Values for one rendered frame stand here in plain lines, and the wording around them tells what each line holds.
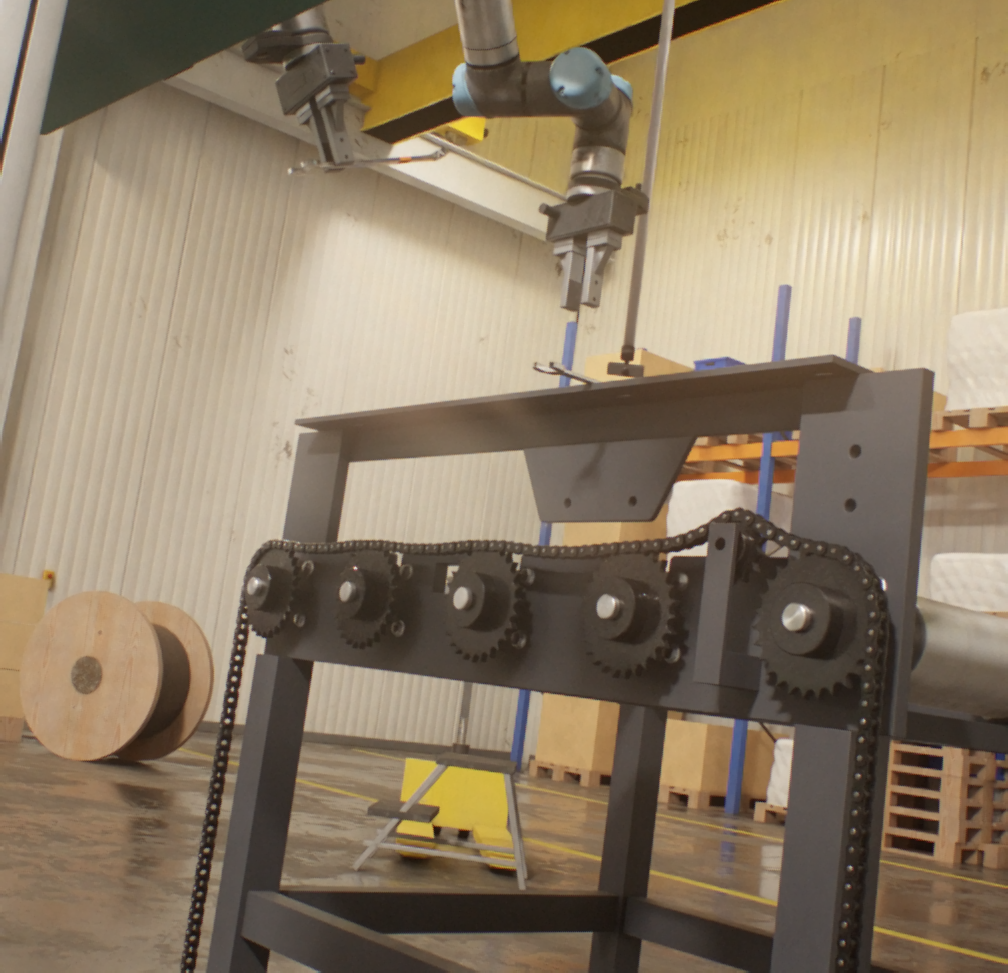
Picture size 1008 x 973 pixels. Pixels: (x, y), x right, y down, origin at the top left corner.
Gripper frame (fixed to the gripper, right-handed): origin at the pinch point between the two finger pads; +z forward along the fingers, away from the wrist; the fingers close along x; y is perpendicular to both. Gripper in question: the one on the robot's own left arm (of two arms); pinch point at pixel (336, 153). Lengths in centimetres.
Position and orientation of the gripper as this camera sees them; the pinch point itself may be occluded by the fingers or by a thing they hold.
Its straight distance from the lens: 192.5
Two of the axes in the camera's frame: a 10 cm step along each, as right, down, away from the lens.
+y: 7.6, -1.9, 6.2
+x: -5.9, 1.9, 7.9
